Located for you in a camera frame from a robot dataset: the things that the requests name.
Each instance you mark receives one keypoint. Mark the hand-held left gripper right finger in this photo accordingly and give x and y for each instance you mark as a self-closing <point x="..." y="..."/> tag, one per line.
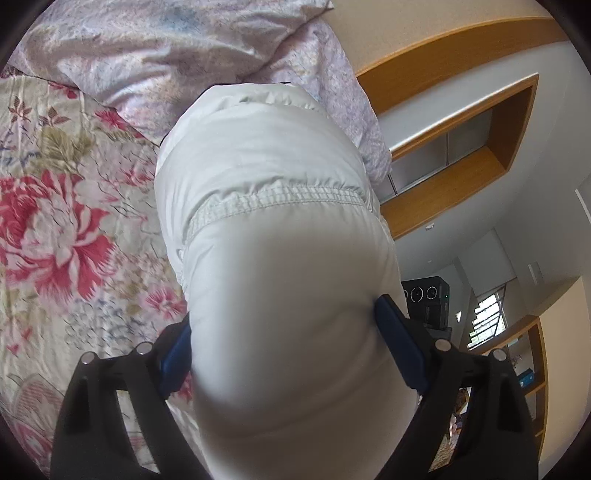
<point x="399" y="344"/>

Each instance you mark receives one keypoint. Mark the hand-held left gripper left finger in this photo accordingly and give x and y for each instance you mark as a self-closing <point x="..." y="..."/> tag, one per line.
<point x="178" y="357"/>

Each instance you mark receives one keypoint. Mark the white puffer jacket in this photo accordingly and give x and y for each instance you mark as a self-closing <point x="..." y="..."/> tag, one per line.
<point x="277" y="277"/>

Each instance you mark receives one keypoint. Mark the small window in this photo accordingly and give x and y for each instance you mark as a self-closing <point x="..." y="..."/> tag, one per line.
<point x="487" y="318"/>

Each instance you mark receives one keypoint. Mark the wooden shelf unit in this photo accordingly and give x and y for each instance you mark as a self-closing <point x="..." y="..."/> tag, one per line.
<point x="538" y="350"/>

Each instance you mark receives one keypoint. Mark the blue box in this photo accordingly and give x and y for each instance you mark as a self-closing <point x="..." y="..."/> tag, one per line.
<point x="526" y="379"/>

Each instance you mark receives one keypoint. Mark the red floral bed sheet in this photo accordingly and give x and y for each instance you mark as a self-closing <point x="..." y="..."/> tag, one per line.
<point x="69" y="230"/>

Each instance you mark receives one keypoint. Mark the wooden headboard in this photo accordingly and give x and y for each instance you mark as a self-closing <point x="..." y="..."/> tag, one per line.
<point x="461" y="39"/>

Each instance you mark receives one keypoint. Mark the lavender floral quilt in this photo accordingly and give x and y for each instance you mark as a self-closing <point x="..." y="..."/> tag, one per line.
<point x="161" y="46"/>

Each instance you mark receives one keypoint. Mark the white wall switch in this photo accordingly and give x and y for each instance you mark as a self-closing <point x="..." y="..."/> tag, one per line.
<point x="535" y="273"/>

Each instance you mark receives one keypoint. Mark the wooden wall niche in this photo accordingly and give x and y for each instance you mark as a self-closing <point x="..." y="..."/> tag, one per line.
<point x="508" y="152"/>

